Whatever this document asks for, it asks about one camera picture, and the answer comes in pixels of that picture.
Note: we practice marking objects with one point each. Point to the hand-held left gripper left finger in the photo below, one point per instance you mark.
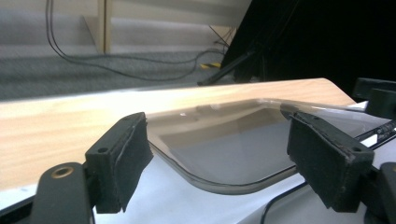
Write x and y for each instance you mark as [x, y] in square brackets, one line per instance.
[115, 168]

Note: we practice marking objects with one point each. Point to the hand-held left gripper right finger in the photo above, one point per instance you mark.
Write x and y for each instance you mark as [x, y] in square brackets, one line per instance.
[330, 165]

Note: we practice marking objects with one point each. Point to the clear plastic container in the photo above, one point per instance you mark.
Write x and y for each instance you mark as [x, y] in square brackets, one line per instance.
[230, 155]

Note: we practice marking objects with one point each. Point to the wooden table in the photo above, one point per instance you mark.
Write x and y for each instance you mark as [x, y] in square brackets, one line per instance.
[62, 130]

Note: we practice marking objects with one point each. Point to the white table board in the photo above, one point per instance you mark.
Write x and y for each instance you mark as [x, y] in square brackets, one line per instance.
[186, 205]

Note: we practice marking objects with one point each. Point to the yellow black floor tape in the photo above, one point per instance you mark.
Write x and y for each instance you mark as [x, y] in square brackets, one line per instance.
[210, 65]

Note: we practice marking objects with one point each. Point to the black stand leg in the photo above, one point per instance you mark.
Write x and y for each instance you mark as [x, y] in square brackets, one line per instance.
[227, 68]

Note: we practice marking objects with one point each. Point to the pale wooden post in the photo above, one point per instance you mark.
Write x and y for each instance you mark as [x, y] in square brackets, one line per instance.
[105, 25]

